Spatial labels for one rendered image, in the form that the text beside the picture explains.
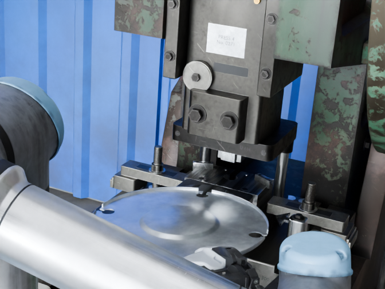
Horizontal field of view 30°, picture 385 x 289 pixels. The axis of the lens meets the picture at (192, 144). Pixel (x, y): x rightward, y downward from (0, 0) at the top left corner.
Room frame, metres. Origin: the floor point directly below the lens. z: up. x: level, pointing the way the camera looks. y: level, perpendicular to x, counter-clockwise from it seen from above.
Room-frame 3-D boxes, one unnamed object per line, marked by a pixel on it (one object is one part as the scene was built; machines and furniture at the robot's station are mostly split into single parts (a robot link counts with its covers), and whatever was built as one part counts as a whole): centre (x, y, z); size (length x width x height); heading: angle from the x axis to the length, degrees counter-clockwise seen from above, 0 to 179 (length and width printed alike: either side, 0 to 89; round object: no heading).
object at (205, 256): (0.89, -0.02, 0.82); 0.09 x 0.06 x 0.03; 28
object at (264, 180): (1.27, -0.14, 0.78); 0.04 x 0.03 x 0.02; 66
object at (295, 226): (1.10, -0.19, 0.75); 0.03 x 0.03 x 0.10; 66
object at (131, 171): (1.35, 0.08, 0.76); 0.17 x 0.06 x 0.10; 66
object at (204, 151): (1.38, -0.03, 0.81); 0.02 x 0.02 x 0.14
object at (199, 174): (1.28, -0.08, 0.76); 0.15 x 0.09 x 0.05; 66
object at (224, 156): (1.28, -0.07, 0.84); 0.05 x 0.03 x 0.04; 66
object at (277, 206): (1.22, -0.23, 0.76); 0.17 x 0.06 x 0.10; 66
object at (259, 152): (1.29, -0.08, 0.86); 0.20 x 0.16 x 0.05; 66
